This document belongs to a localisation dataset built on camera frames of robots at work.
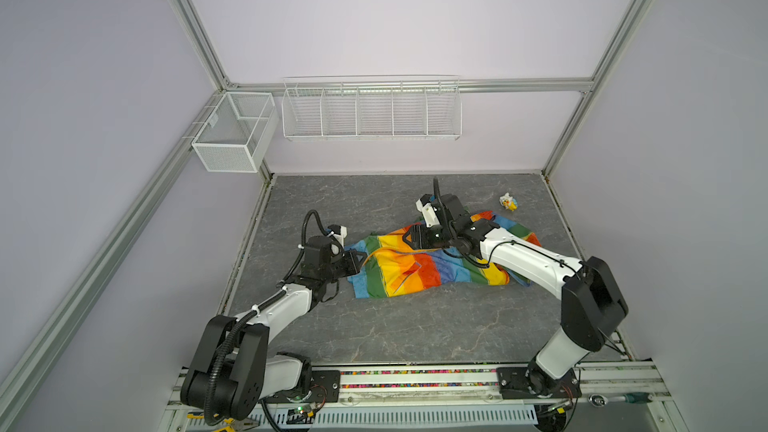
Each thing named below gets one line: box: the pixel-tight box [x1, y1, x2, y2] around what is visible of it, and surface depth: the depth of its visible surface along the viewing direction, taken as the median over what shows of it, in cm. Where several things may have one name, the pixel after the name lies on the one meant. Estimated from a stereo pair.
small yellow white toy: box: [499, 192, 519, 211], surface depth 110 cm
